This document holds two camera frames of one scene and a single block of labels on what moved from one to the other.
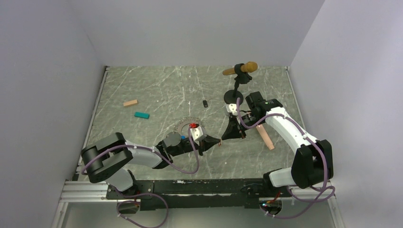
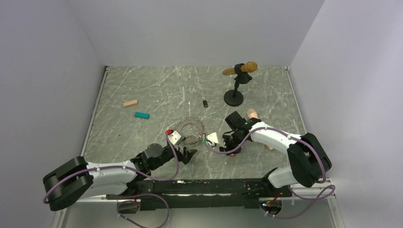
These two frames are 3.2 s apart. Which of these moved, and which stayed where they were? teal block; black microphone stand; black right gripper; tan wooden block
Moved: black right gripper
Stayed: tan wooden block; teal block; black microphone stand
